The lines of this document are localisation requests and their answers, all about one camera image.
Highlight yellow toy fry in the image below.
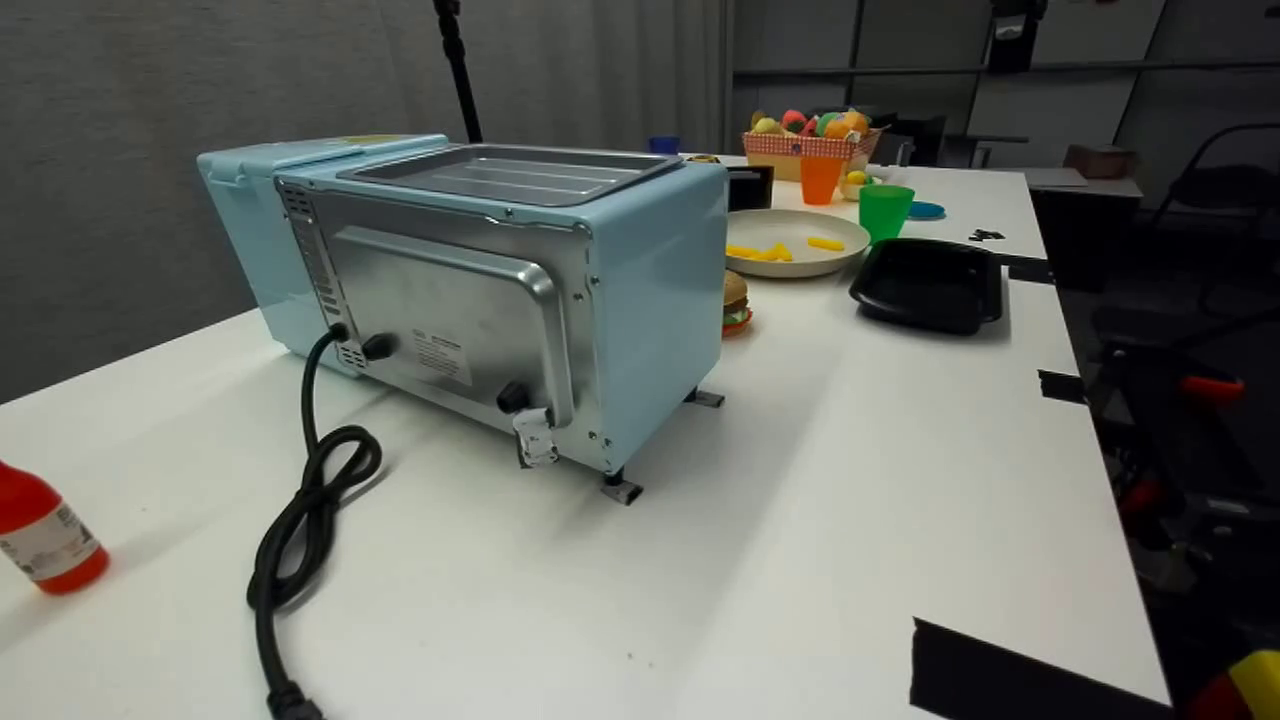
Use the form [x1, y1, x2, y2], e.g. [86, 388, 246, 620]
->
[808, 238, 847, 254]
[727, 244, 767, 265]
[766, 239, 791, 265]

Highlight beige round plate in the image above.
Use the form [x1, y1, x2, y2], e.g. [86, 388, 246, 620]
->
[727, 207, 868, 281]

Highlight orange plastic cup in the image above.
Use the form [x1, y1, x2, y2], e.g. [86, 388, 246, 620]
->
[800, 143, 847, 203]

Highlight green plastic cup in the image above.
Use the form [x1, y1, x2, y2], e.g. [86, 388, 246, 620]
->
[859, 184, 917, 244]

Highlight light blue toaster oven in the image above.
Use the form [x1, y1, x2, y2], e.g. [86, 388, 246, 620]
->
[196, 133, 727, 475]

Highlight toy hamburger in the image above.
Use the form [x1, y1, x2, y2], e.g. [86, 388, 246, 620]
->
[720, 271, 752, 341]

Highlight pink basket of toy fruit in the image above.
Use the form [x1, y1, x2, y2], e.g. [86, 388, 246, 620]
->
[741, 107, 880, 182]

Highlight black plastic tray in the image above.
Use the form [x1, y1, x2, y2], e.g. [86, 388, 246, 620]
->
[847, 239, 1005, 338]

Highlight blue round lid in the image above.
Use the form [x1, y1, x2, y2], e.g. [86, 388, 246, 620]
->
[907, 199, 950, 222]

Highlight black tripod pole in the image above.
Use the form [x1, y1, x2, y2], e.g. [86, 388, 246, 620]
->
[431, 0, 483, 143]

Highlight orange bottle white label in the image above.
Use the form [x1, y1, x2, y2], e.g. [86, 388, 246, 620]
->
[0, 466, 112, 598]

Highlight red and yellow tool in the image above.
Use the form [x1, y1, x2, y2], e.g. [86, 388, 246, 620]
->
[1190, 649, 1280, 720]

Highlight black power cord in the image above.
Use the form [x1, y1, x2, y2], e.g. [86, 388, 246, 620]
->
[246, 326, 387, 720]

